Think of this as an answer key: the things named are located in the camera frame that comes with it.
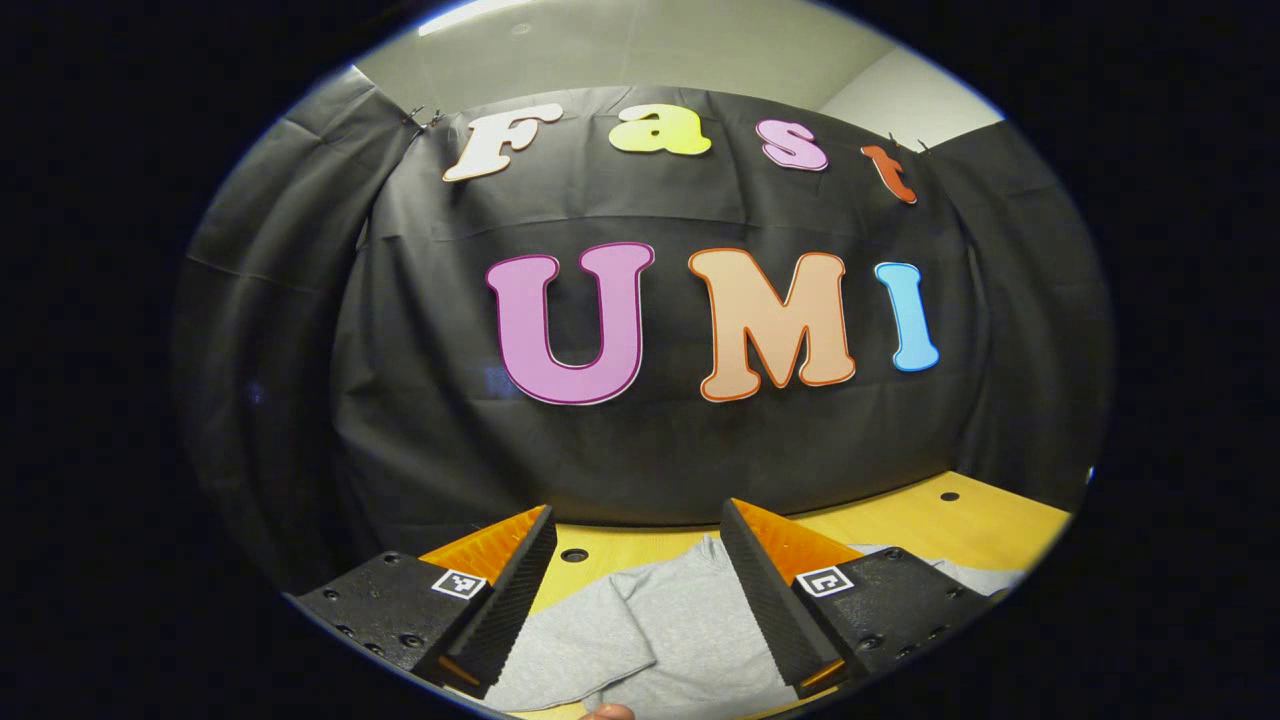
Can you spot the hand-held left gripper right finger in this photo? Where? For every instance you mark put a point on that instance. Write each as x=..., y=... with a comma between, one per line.
x=765, y=600

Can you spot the black backdrop cloth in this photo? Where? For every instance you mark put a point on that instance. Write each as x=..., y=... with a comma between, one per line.
x=620, y=450

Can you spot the grey zip-neck sweatshirt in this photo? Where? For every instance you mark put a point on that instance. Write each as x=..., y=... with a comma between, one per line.
x=670, y=630

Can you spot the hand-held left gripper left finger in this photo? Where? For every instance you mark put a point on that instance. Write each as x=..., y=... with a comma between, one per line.
x=520, y=600

